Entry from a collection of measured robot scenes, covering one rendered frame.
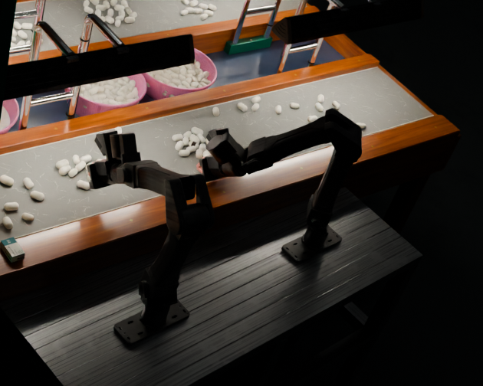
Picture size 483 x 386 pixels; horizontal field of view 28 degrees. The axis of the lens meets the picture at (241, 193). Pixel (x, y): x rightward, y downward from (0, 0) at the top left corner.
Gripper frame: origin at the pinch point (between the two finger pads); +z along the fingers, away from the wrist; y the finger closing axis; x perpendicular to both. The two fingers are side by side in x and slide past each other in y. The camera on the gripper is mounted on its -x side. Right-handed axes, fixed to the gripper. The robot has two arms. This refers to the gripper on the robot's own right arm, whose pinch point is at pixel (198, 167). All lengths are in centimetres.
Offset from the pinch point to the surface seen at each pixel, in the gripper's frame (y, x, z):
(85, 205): 38.2, 2.3, 0.3
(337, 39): -101, -28, 39
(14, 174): 50, -9, 14
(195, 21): -47, -44, 54
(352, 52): -101, -23, 33
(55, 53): 14, -40, 46
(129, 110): 6.3, -18.8, 21.2
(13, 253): 66, 7, -12
